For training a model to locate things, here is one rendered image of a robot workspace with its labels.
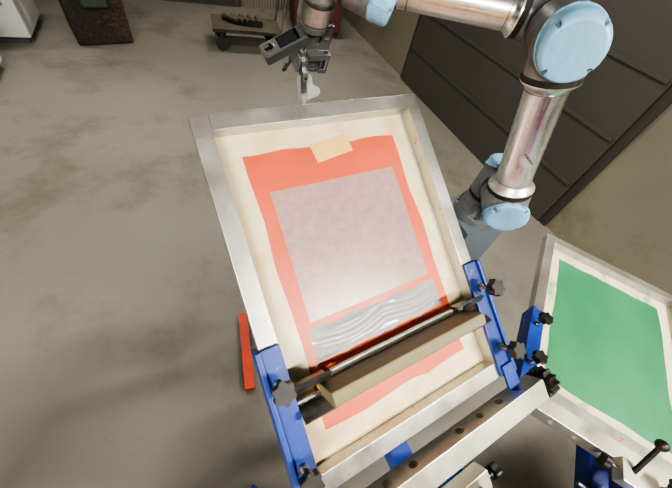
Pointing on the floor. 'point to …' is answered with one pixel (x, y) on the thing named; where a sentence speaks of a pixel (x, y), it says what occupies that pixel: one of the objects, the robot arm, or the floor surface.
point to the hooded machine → (17, 14)
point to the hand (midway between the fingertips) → (290, 91)
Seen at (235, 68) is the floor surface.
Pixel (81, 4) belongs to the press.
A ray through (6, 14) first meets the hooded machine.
